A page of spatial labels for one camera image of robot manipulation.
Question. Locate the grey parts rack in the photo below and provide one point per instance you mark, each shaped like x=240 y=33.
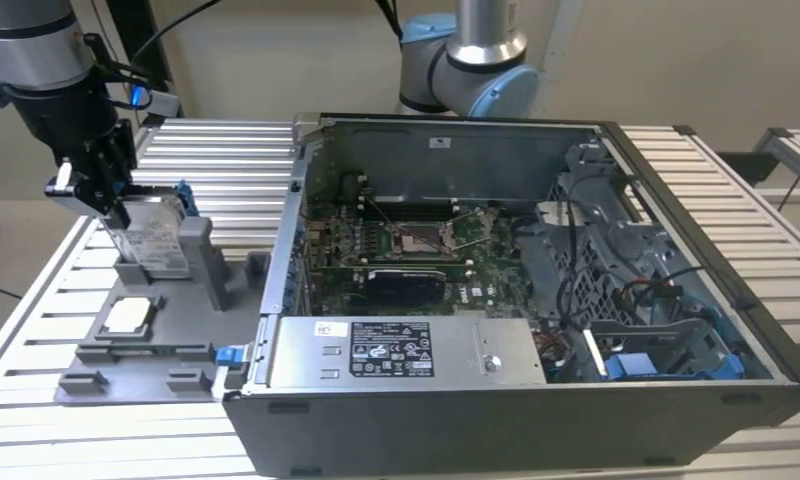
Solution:
x=173 y=320

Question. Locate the CPU socket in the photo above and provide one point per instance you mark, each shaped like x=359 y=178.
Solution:
x=416 y=245

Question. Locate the blue case latch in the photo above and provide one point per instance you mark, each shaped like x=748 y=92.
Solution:
x=227 y=356

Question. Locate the locking lever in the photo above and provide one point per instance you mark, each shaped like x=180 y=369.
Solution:
x=380 y=210

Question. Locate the black graphics card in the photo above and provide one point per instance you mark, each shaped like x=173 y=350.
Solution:
x=407 y=287

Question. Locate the black RAM slot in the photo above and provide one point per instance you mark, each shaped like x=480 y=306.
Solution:
x=469 y=272
x=420 y=202
x=413 y=259
x=420 y=212

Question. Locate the hard disk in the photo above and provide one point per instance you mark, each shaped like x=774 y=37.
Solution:
x=153 y=245

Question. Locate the silver power supply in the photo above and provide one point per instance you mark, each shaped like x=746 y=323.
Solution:
x=407 y=350

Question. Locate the small black cylinder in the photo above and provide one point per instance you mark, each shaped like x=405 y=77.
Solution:
x=351 y=185

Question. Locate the silver CPU chip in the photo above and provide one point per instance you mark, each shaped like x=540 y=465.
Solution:
x=129 y=317

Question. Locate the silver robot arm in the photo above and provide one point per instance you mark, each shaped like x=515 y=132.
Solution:
x=480 y=45

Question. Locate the black metal post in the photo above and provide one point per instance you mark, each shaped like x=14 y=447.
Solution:
x=154 y=75

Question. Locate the blue plastic disk carrier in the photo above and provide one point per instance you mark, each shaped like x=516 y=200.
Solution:
x=629 y=364

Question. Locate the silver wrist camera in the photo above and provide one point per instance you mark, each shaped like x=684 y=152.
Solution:
x=162 y=105

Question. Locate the black PC case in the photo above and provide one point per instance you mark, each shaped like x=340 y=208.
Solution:
x=440 y=435

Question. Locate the green motherboard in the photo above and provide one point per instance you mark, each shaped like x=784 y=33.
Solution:
x=507 y=270

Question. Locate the grey metal drive cage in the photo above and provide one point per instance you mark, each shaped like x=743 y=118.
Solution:
x=633 y=240

